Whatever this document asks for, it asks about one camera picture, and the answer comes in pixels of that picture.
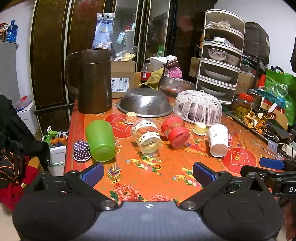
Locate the green shopping bag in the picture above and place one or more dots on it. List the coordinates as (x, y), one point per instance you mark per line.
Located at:
(282, 85)

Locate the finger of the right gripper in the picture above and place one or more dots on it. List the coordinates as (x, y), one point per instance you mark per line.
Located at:
(271, 163)

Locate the white tiered dish rack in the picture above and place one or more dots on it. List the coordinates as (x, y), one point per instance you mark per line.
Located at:
(221, 54)

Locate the white paper cup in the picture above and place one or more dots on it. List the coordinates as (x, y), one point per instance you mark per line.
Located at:
(218, 140)

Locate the red polka dot cupcake liner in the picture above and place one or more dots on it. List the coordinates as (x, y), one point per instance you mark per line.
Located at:
(229, 140)

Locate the blue white snack bag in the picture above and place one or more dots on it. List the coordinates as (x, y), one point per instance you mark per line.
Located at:
(103, 31)

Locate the white box with bottles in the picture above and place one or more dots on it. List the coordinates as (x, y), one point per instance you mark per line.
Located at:
(57, 142)

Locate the dark wooden cabinet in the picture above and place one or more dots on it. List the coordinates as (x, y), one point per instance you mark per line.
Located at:
(60, 28)

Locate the clear cup with cream bands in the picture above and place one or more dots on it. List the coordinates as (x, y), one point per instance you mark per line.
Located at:
(146, 135)

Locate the steel colander bowl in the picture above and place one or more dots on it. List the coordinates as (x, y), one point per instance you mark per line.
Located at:
(146, 102)

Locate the tray of dried orange peels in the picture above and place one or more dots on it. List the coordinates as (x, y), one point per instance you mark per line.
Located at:
(263, 128)

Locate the large steel basin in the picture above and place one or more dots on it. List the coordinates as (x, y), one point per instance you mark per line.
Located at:
(172, 87)

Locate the yellow cupcake liner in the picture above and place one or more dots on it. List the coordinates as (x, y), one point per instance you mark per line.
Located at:
(200, 129)

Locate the glass jar with red lid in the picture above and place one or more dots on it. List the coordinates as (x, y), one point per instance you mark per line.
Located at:
(242, 105)

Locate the red cap soda bottle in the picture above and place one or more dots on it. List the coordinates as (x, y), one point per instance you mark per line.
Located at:
(145, 72)

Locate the green plastic cup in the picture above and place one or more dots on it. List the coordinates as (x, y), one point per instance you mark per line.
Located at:
(100, 138)

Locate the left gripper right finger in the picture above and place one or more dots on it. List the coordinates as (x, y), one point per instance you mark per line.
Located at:
(213, 184)

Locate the blue water bottle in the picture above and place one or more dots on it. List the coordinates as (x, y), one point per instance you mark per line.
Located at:
(12, 32)

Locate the white mesh food cover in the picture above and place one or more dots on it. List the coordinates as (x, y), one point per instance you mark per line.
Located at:
(198, 107)

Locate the brown plastic pitcher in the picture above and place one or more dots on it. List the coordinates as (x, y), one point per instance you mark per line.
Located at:
(88, 75)

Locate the purple polka dot cupcake liner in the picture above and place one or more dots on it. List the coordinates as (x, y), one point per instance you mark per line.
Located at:
(81, 151)

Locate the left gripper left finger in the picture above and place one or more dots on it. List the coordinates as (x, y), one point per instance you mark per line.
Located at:
(82, 183)

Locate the grey refrigerator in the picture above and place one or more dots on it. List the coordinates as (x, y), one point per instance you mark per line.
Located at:
(9, 81)

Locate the clear cup with red bands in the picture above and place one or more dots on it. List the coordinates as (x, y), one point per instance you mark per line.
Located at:
(175, 131)

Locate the cardboard box with label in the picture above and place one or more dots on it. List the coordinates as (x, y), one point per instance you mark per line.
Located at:
(122, 77)

